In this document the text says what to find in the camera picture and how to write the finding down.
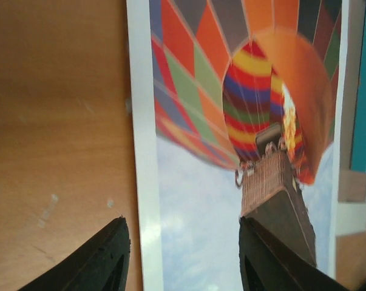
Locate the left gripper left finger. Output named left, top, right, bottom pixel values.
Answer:
left=20, top=216, right=130, bottom=290

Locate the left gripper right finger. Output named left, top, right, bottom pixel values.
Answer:
left=239, top=217, right=347, bottom=290

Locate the white mat board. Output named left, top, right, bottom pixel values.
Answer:
left=334, top=172, right=366, bottom=239

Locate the hot air balloon photo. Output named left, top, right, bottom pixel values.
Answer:
left=127, top=0, right=343, bottom=290

